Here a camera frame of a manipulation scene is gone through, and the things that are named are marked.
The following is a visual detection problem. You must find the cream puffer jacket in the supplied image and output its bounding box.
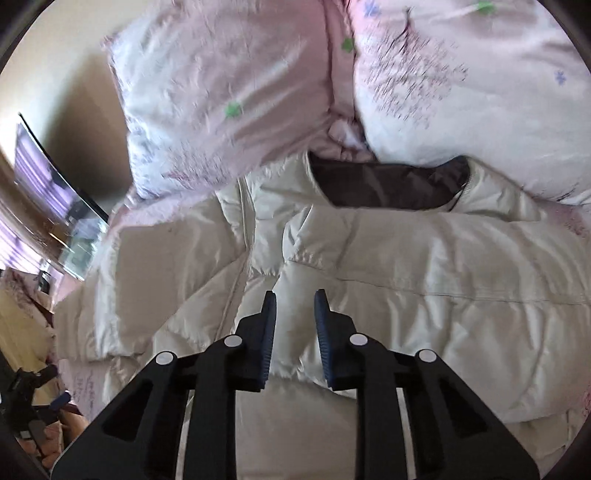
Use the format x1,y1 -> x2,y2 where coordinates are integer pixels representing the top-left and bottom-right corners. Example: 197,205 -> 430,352
54,154 -> 590,479

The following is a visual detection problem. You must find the person's left hand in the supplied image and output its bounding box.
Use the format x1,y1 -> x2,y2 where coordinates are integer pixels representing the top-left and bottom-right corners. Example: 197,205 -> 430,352
17,409 -> 89,471

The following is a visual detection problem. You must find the flat screen television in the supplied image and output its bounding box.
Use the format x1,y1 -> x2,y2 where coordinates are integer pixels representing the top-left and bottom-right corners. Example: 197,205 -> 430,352
14,116 -> 108,280

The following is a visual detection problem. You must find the pink floral pillow right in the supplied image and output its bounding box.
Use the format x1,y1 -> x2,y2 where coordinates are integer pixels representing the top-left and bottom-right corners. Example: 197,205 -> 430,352
346,1 -> 590,205

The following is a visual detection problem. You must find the pink floral pillow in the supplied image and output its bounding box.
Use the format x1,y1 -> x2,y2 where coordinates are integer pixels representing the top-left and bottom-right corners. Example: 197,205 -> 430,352
106,1 -> 358,200
346,1 -> 590,205

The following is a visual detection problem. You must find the pink floral pillow left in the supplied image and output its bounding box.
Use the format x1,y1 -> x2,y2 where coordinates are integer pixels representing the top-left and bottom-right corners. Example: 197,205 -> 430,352
106,1 -> 358,200

